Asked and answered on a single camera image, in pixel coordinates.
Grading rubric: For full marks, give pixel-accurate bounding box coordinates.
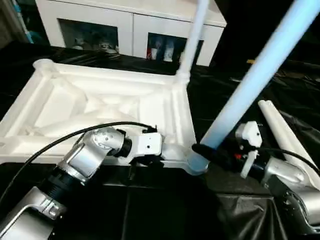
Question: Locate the white plastic table leg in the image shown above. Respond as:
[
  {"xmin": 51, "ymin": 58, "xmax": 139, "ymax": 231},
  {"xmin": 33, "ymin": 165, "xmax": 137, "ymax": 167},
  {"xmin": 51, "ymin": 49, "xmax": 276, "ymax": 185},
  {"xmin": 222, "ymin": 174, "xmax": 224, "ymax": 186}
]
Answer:
[
  {"xmin": 262, "ymin": 99, "xmax": 320, "ymax": 191},
  {"xmin": 187, "ymin": 0, "xmax": 320, "ymax": 175},
  {"xmin": 258, "ymin": 101, "xmax": 302, "ymax": 165},
  {"xmin": 176, "ymin": 0, "xmax": 211, "ymax": 86}
]

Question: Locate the white plastic table top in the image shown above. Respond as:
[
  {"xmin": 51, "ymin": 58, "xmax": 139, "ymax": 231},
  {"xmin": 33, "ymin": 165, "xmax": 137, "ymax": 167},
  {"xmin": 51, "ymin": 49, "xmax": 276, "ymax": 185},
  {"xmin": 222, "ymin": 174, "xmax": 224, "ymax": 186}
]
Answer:
[{"xmin": 0, "ymin": 58, "xmax": 210, "ymax": 176}]

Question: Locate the black mat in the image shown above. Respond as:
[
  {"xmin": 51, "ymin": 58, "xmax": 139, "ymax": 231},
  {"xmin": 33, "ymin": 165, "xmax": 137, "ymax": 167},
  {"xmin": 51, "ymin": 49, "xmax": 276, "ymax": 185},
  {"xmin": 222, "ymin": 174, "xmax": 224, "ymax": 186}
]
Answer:
[{"xmin": 0, "ymin": 41, "xmax": 320, "ymax": 240}]

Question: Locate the white cabinet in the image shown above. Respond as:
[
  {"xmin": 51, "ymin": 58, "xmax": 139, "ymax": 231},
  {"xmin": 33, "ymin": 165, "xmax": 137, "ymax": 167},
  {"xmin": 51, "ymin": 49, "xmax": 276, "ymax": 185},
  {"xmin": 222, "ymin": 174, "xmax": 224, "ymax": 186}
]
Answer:
[{"xmin": 34, "ymin": 0, "xmax": 228, "ymax": 67}]

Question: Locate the grey curtain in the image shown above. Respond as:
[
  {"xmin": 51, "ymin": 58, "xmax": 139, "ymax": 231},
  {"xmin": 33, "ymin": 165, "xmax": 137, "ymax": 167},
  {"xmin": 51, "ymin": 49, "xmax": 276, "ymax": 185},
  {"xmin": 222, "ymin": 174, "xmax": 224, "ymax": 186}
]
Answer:
[{"xmin": 0, "ymin": 0, "xmax": 26, "ymax": 50}]

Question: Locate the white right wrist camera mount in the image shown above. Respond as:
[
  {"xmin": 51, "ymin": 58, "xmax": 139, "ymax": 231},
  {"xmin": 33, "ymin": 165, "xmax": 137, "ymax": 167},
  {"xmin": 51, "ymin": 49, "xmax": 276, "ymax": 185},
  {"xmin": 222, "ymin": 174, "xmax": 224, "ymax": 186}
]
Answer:
[{"xmin": 234, "ymin": 121, "xmax": 264, "ymax": 179}]

